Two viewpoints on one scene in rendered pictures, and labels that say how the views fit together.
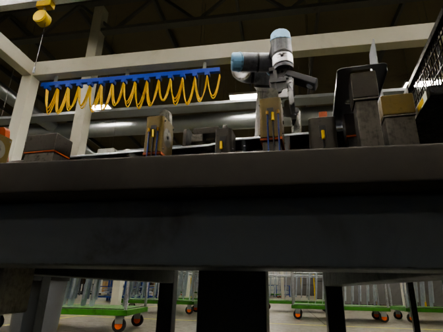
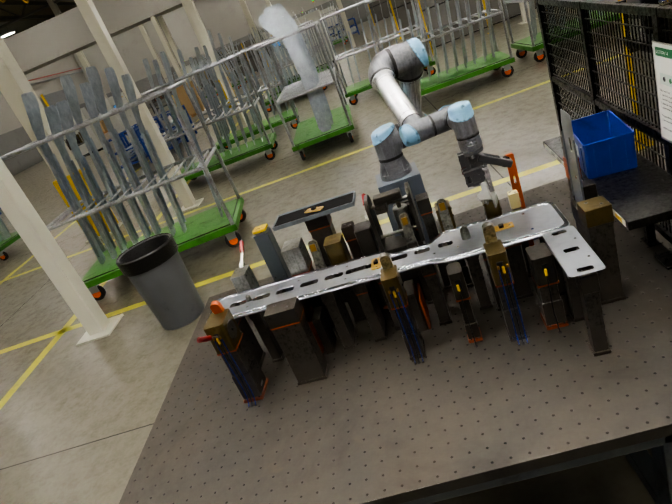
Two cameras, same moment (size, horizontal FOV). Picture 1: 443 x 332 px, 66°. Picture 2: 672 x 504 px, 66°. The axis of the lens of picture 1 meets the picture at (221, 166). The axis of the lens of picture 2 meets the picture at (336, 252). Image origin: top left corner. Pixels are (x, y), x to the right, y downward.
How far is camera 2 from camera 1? 147 cm
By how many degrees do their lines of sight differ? 44
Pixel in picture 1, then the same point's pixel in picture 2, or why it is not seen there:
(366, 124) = (591, 310)
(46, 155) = (294, 326)
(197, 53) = not seen: outside the picture
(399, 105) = (601, 217)
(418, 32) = not seen: outside the picture
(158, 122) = (394, 283)
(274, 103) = (502, 258)
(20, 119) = not seen: outside the picture
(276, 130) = (508, 278)
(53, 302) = (181, 276)
